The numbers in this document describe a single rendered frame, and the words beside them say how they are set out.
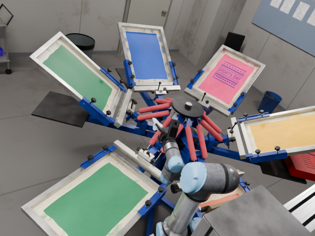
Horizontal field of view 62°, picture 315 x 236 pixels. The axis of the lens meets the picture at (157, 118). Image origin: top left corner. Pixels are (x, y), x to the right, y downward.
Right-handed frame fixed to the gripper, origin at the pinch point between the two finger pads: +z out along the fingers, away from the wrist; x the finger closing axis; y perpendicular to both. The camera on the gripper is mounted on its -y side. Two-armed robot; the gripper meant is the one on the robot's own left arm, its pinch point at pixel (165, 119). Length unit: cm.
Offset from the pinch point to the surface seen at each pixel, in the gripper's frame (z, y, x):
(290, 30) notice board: 361, -32, 346
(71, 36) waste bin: 356, 117, -59
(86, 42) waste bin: 358, 122, -32
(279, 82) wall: 330, 67, 376
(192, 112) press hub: 61, 29, 53
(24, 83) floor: 275, 184, -113
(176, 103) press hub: 72, 30, 40
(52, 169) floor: 102, 176, -48
